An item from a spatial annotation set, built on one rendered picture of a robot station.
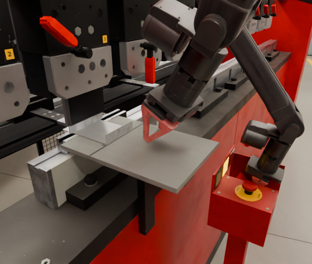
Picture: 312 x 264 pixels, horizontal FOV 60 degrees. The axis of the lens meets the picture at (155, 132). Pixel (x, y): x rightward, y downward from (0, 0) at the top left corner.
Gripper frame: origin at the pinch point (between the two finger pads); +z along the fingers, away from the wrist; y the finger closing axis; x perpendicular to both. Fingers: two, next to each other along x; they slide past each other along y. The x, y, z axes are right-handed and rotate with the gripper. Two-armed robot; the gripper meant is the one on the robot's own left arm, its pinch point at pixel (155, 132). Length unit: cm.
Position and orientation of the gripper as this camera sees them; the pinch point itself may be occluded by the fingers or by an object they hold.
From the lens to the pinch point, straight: 51.5
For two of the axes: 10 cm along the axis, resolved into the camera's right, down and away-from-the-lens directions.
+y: -5.3, 3.6, -7.7
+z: -4.2, 6.7, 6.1
